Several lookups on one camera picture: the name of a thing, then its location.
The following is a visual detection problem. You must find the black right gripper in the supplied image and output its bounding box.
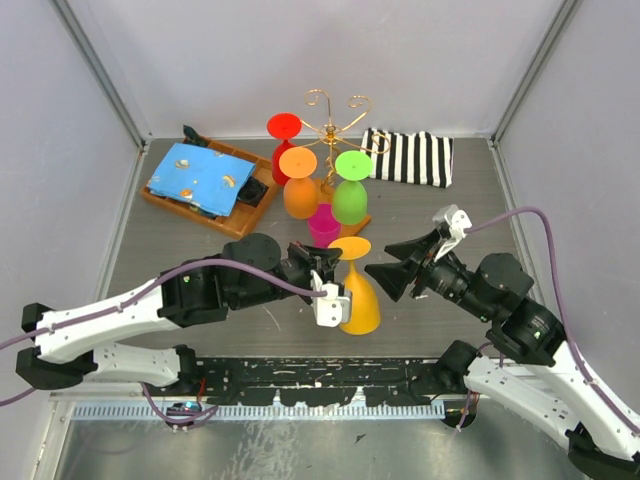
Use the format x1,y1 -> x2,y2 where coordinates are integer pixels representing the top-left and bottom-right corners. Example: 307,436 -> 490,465
362,226 -> 493,319

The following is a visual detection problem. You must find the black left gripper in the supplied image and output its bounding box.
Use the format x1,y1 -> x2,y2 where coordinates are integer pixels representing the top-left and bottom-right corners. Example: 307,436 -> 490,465
234,242 -> 344,313

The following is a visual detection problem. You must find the green plastic wine glass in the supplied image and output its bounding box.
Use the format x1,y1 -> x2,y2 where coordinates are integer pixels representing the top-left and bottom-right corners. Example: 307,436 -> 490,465
332,150 -> 373,225

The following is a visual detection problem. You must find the yellow plastic wine glass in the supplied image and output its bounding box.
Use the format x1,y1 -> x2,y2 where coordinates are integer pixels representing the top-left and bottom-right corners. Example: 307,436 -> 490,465
329,236 -> 381,336

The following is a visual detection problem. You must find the orange plastic wine glass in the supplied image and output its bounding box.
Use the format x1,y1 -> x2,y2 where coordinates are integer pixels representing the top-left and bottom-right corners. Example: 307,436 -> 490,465
279,146 -> 319,220

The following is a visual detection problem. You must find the gold wire glass rack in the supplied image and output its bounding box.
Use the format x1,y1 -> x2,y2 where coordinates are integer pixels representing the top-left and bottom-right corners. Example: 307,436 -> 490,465
299,89 -> 391,239

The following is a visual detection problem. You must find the red plastic wine glass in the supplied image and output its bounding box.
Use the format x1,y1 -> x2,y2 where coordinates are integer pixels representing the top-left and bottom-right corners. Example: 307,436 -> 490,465
266,112 -> 302,186

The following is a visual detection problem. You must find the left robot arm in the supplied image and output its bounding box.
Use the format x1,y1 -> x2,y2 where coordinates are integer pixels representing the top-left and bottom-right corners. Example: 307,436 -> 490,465
16,233 -> 352,396

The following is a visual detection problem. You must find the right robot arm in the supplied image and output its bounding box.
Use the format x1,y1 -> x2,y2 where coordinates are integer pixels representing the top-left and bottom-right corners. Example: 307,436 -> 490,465
365,231 -> 639,479

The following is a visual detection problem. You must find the pink plastic wine glass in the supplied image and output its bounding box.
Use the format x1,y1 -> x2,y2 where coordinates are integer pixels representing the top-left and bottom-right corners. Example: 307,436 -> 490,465
307,203 -> 341,248

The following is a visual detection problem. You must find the wooden compartment tray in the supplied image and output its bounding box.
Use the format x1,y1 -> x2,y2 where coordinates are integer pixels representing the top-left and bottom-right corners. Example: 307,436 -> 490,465
140,139 -> 280,238

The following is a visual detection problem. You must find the black item in tray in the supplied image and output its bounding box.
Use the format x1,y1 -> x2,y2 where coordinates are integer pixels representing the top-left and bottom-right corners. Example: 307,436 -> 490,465
237,176 -> 268,207

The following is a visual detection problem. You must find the black white striped cloth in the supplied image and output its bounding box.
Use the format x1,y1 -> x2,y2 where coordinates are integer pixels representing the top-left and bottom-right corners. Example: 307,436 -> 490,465
361,128 -> 454,188

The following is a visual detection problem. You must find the blue patterned cloth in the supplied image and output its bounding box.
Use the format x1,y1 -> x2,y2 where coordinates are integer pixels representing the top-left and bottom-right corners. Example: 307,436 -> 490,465
147,143 -> 255,216

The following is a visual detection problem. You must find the dark patterned cloth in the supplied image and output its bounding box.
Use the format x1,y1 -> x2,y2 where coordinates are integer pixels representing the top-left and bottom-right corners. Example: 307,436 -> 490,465
183,125 -> 209,148

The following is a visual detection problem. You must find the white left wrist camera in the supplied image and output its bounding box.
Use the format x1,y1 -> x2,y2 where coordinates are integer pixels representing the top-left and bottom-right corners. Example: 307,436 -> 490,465
311,271 -> 352,328

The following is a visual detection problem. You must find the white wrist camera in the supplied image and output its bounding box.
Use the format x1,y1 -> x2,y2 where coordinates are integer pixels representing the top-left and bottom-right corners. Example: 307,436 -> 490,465
433,204 -> 472,262
311,271 -> 352,328

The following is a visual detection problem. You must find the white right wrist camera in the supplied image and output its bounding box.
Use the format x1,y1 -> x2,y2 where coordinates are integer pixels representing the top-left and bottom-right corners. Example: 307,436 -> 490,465
433,204 -> 472,262

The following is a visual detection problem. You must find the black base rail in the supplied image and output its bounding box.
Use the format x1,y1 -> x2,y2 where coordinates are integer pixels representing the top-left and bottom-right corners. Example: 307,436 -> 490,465
144,355 -> 501,407

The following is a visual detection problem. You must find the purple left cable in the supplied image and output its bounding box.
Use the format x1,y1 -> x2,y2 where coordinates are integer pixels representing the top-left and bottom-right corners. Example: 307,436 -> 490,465
0,257 -> 326,431

